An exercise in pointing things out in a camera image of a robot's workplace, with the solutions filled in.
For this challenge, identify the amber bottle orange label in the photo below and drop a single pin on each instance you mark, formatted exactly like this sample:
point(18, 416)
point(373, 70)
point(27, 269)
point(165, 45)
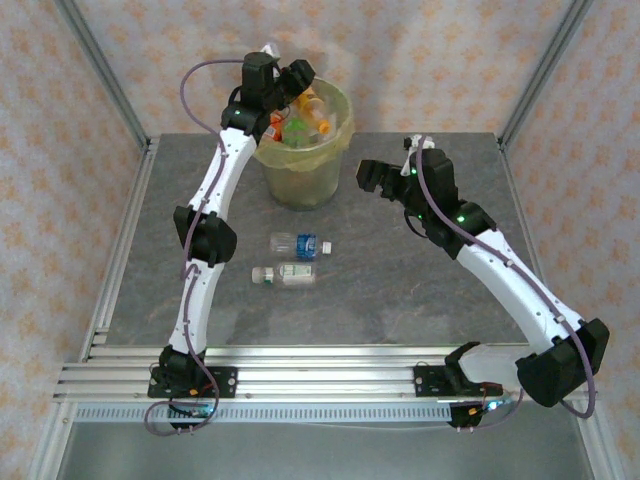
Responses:
point(311, 106)

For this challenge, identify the white bottle orange barcode label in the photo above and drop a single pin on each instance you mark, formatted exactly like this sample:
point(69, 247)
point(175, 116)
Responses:
point(274, 127)

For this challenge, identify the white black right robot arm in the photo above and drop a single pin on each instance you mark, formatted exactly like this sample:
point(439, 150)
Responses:
point(520, 300)

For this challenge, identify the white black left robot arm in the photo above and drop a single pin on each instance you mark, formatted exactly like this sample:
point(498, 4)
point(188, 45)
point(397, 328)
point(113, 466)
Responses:
point(222, 175)

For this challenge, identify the yellow bin liner bag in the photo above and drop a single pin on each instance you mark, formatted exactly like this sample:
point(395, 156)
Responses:
point(340, 135)

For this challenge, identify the green plastic bin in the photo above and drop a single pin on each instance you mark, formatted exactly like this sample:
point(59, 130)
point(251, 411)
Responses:
point(300, 192)

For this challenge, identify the clear bottle blue label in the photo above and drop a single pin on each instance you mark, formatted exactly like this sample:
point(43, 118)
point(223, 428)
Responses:
point(306, 246)

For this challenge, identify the clear bottle green white label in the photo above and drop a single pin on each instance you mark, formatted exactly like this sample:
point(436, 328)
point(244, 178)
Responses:
point(295, 274)

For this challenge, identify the small controller circuit board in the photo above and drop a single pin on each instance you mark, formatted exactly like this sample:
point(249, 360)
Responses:
point(480, 410)
point(192, 412)

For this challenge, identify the grey metal shelf panel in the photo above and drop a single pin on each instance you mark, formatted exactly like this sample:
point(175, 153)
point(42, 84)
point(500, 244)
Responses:
point(320, 452)

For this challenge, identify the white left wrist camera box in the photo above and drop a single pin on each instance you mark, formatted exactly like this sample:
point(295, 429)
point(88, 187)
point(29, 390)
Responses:
point(271, 49)

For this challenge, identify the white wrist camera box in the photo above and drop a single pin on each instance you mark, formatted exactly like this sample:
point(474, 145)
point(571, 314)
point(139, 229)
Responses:
point(411, 144)
point(271, 49)

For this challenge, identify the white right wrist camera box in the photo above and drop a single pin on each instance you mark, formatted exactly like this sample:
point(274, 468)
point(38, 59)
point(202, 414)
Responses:
point(411, 144)

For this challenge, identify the aluminium frame post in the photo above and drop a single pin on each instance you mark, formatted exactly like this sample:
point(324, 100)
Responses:
point(100, 65)
point(545, 65)

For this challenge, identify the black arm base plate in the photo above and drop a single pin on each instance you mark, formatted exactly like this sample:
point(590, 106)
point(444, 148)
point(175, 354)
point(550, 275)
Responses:
point(225, 382)
point(427, 380)

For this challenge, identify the aluminium mounting rail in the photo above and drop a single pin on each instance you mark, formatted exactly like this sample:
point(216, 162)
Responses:
point(320, 372)

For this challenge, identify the aluminium lower frame bar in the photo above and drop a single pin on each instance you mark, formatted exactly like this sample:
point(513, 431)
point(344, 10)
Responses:
point(597, 450)
point(47, 445)

